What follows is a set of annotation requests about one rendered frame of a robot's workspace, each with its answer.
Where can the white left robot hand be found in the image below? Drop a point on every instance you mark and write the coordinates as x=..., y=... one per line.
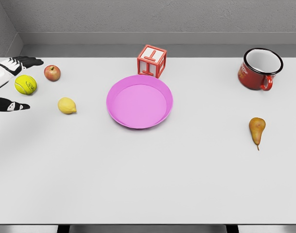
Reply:
x=2, y=70

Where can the yellow lemon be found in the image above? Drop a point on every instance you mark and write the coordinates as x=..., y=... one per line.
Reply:
x=66, y=105

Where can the pink round plate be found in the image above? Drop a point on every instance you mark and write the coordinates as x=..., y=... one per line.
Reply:
x=139, y=102

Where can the yellow-green tennis ball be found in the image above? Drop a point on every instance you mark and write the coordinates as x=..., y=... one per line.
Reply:
x=25, y=84

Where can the red apple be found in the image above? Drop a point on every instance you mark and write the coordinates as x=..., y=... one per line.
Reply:
x=52, y=72

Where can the red letter block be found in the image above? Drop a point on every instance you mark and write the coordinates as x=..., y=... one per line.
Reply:
x=151, y=61

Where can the red enamel mug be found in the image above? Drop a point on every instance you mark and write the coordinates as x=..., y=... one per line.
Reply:
x=258, y=70

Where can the brown pear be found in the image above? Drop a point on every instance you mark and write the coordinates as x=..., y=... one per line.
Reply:
x=256, y=129

